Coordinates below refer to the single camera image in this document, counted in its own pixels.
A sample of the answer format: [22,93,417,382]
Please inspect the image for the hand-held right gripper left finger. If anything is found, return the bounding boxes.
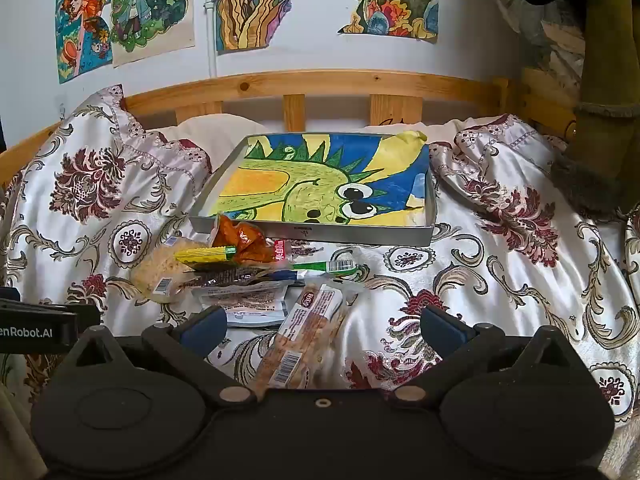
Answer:
[65,305,258,408]

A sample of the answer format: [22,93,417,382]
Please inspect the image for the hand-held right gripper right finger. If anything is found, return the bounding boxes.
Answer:
[387,305,583,408]

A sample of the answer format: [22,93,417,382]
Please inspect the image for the white silver snack packet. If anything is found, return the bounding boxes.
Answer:
[192,282,296,328]

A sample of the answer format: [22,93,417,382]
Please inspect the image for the pile of clothes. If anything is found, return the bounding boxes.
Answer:
[470,0,640,126]

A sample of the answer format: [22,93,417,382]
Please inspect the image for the wall poster with blond figure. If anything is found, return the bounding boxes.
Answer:
[111,0,196,68]

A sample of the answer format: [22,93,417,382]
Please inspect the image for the cream pillow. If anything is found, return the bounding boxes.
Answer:
[160,115,273,161]
[360,119,501,147]

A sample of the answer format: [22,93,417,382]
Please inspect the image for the green stick packet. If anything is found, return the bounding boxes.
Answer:
[290,259,361,278]

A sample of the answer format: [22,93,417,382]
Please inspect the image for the wall poster with swirls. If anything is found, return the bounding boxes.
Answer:
[216,0,328,53]

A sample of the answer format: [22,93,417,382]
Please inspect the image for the long peanut bar packet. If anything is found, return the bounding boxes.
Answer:
[252,282,358,391]

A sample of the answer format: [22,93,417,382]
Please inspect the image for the olive green stuffed object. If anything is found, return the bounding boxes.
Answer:
[550,0,640,213]

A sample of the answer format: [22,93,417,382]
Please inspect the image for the orange snack packet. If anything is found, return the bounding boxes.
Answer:
[212,214,278,265]

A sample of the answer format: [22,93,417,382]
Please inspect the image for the dark snack packet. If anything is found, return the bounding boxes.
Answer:
[192,266,273,291]

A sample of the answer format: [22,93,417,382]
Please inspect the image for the yellow green snack packet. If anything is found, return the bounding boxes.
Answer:
[174,245,237,267]

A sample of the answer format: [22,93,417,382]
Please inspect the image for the grey tray with dinosaur drawing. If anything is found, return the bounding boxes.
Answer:
[189,132,438,247]

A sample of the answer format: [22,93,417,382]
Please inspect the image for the white wall pipe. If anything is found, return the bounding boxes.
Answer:
[202,0,218,81]

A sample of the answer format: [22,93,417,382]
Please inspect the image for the wall poster with orange-haired figure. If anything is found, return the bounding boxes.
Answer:
[55,0,115,85]

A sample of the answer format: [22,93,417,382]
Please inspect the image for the clear rice cracker bag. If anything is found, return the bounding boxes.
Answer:
[131,247,211,303]

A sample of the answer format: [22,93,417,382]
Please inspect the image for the floral satin blanket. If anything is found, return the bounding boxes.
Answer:
[0,85,640,431]

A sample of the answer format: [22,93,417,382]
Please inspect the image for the wooden bed headboard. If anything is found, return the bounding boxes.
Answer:
[0,69,583,176]

